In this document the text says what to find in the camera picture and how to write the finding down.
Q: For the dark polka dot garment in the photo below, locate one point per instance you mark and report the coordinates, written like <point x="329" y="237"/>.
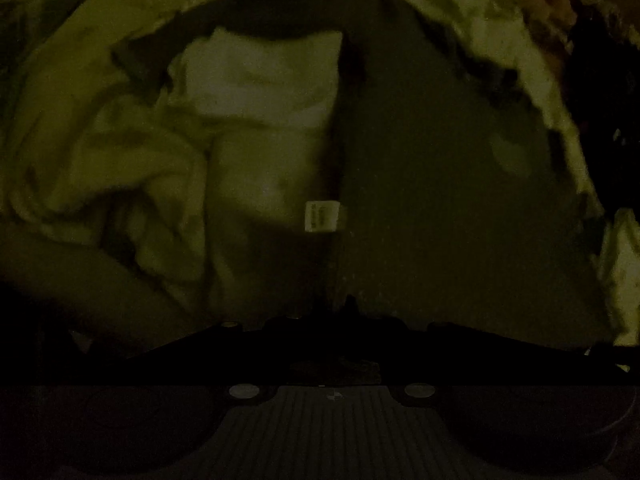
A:
<point x="461" y="207"/>

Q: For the floral print duvet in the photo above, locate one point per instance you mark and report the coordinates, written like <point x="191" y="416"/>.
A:
<point x="104" y="178"/>

